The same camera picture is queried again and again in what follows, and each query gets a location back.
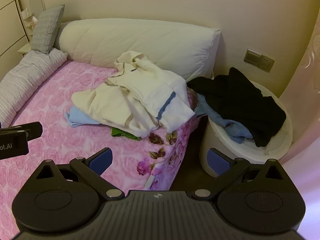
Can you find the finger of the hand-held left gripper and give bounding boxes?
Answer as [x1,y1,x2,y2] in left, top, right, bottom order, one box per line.
[0,122,43,141]

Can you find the light blue garment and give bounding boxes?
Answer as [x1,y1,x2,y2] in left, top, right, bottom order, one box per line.
[64,106,100,128]

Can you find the white striped knit sweater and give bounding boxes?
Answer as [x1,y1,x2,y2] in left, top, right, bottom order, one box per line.
[72,51,195,138]

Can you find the bronze wall socket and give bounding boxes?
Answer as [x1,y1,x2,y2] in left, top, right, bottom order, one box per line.
[257,55,275,73]

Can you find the white nightstand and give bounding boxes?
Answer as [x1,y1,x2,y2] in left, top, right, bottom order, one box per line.
[17,42,32,57]

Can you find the white laundry basket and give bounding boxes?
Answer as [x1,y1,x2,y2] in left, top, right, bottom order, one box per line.
[199,80,294,178]

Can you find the black garment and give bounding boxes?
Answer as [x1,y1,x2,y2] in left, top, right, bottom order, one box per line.
[187,67,287,148]

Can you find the oval vanity mirror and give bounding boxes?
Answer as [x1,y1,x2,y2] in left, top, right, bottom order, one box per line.
[29,0,45,13]

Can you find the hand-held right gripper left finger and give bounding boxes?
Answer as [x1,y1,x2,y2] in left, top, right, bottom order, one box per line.
[25,148,123,200]

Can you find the white long bolster cushion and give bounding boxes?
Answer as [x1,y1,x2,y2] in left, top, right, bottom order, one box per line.
[56,19,222,82]

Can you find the bronze wall switch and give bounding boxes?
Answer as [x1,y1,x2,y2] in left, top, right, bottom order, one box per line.
[244,48,262,64]

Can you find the pink curtain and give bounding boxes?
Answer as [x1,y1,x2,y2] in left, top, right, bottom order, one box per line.
[279,30,320,240]

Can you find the grey checked pillow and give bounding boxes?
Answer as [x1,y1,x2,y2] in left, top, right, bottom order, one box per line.
[30,4,65,54]

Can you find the green garment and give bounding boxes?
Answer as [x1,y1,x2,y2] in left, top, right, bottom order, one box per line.
[111,127,142,141]

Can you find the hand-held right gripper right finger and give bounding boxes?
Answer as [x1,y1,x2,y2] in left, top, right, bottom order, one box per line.
[192,148,295,200]

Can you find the grey striped duvet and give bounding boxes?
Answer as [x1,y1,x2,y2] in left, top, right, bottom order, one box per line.
[0,49,68,128]

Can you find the cream wardrobe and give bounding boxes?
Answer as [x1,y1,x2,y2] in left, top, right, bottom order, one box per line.
[0,0,28,58]

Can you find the pink floral bed blanket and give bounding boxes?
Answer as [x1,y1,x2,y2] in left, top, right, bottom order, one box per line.
[0,60,200,195]

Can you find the denim blue garment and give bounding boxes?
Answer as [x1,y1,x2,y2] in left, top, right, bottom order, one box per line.
[194,94,253,144]

